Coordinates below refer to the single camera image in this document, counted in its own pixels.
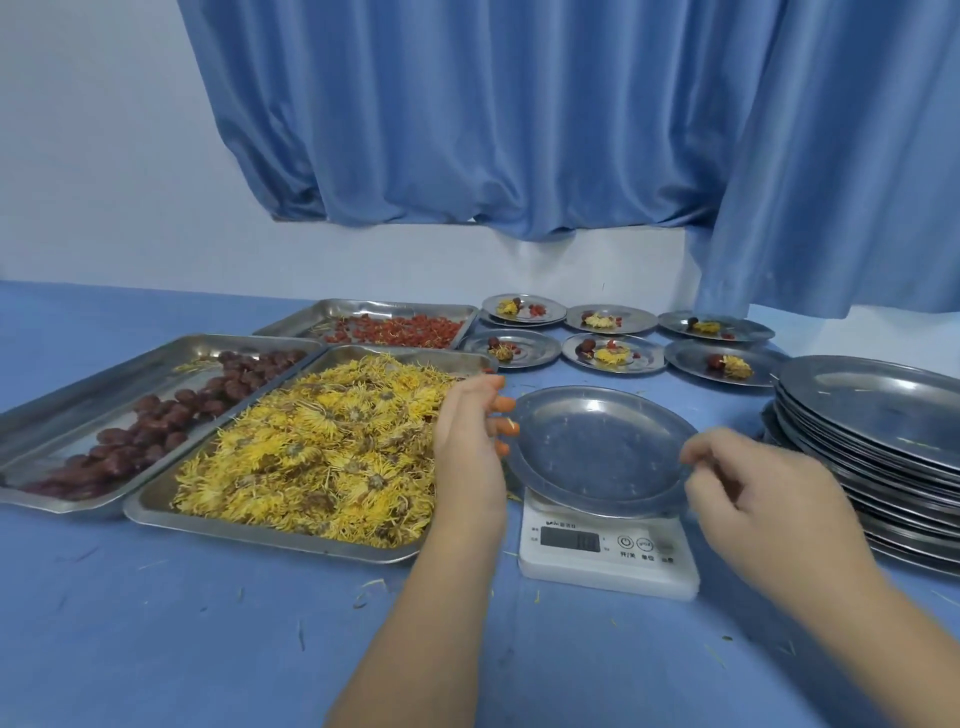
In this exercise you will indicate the person's right hand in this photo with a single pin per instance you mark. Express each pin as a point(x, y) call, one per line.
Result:
point(780, 517)

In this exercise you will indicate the person's left hand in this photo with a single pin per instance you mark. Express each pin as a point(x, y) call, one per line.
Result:
point(469, 457)

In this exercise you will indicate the stack of steel plates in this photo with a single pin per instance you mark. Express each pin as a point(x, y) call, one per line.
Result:
point(877, 450)

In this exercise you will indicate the pile of yellow chrysanthemums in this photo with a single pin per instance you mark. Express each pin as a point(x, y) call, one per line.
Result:
point(322, 450)

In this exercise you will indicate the white digital kitchen scale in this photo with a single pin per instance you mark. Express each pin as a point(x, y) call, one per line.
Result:
point(600, 570)

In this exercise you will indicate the round steel plate red label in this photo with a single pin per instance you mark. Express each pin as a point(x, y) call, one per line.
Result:
point(555, 307)

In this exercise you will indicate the person's left forearm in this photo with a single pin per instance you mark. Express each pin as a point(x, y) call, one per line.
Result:
point(427, 637)

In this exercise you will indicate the rectangular steel tray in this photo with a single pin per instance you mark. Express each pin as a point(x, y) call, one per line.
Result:
point(75, 405)
point(292, 319)
point(150, 510)

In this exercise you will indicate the blue tablecloth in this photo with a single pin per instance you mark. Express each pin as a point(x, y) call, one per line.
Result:
point(187, 637)

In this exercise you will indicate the wide blue curtain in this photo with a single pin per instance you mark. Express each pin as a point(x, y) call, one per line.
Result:
point(487, 105)

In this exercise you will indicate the narrow blue curtain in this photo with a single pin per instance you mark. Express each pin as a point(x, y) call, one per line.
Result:
point(847, 150)

